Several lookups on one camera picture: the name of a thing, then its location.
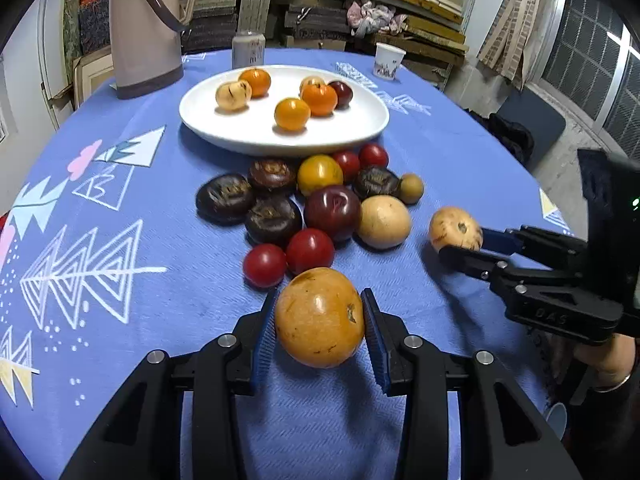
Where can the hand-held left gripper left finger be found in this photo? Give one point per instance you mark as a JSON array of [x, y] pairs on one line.
[[262, 347]]

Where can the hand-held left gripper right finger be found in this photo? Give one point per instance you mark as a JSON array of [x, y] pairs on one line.
[[376, 345]]

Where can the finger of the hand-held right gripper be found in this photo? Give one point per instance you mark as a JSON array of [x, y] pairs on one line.
[[500, 240], [470, 260]]

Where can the striped tan pepino melon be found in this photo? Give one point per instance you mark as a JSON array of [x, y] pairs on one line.
[[455, 227]]

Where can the red tomato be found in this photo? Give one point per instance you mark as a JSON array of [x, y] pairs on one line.
[[265, 265], [348, 164], [310, 250], [373, 155]]

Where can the small round tan fruit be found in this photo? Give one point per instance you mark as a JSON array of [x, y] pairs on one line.
[[411, 188]]

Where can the smooth tan pepino melon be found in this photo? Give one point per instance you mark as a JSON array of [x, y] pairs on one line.
[[384, 221]]

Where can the white oval plate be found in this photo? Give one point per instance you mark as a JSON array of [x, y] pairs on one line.
[[240, 125]]

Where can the orange-yellow tomato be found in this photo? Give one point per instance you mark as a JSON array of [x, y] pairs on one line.
[[292, 113], [320, 175]]

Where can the large mandarin orange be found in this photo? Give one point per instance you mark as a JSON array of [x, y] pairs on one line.
[[255, 81]]

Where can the person's right forearm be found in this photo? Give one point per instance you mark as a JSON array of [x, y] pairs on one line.
[[607, 360]]

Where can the blue printed tablecloth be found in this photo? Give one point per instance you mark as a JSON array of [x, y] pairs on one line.
[[450, 180]]

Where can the black bag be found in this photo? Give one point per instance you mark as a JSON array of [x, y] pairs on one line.
[[510, 137]]

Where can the barred window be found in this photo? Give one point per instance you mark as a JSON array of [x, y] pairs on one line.
[[590, 55]]

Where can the white paper cup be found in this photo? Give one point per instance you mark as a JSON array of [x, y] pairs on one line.
[[387, 62]]

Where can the brick-patterned hanging sheet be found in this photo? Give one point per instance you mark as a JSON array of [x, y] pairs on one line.
[[515, 20]]

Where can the pink plastic bag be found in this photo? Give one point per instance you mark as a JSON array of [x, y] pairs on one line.
[[375, 17]]

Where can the stack of dark wooden crates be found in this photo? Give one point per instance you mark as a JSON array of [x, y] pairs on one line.
[[317, 27]]

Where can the silver drink can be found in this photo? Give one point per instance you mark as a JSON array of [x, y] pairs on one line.
[[248, 52]]

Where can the framed picture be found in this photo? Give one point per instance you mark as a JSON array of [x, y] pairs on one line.
[[92, 77]]

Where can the beige thermos flask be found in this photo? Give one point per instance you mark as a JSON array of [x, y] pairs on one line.
[[145, 35]]

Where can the leaning white boards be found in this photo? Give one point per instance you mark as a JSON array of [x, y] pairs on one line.
[[55, 60]]

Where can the stack of patterned boxes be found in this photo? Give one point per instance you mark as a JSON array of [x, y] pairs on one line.
[[94, 20]]

